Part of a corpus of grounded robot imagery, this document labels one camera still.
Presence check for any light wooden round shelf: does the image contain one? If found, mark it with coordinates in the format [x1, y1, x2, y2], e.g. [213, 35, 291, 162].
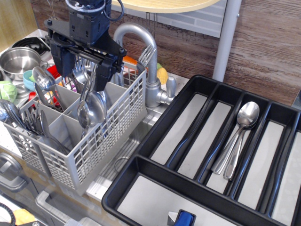
[121, 0, 219, 13]

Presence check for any big steel spoon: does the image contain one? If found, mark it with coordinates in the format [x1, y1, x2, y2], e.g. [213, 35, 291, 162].
[77, 91, 107, 138]

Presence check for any green toy cabbage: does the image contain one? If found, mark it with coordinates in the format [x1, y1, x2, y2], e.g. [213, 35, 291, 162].
[0, 81, 17, 102]

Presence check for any black cutlery tray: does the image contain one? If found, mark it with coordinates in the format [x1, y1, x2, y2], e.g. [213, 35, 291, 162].
[102, 75, 301, 226]

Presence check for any grey plastic cutlery basket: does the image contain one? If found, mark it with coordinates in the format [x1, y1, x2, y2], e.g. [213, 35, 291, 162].
[6, 63, 147, 195]

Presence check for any steel spoon leaning left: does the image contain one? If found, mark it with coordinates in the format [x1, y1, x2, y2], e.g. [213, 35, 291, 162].
[32, 66, 67, 111]

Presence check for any stainless steel pot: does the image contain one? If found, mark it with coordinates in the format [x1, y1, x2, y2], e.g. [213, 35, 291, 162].
[0, 47, 51, 81]

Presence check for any teal small bowl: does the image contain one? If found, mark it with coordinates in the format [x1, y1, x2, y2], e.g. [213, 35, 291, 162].
[23, 70, 35, 91]

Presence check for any steel spoon far left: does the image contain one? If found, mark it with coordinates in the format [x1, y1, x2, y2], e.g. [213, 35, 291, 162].
[0, 99, 27, 130]

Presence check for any black stove burner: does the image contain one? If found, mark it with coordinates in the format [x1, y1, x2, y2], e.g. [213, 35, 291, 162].
[11, 37, 50, 56]

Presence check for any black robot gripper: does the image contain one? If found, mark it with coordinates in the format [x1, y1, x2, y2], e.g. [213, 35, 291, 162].
[44, 0, 126, 91]

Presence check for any silver sink faucet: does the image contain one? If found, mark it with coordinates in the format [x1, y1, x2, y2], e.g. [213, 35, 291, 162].
[113, 23, 176, 107]

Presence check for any blue clip object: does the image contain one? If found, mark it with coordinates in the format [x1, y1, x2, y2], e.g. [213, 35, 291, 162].
[167, 210, 196, 226]

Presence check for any yellow toy corn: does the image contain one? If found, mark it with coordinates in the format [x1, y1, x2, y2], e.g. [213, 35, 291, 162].
[157, 67, 168, 85]

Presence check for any red toy cup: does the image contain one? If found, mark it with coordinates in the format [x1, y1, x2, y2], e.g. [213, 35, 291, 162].
[47, 65, 61, 79]

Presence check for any steel fork by faucet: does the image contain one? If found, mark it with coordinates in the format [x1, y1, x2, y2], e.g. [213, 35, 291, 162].
[136, 44, 156, 75]

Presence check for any steel spoon in tray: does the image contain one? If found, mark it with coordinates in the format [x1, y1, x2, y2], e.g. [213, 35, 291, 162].
[211, 101, 260, 175]
[223, 125, 254, 181]

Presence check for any steel forks bundle left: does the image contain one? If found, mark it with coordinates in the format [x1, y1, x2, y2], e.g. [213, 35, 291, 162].
[23, 102, 44, 136]

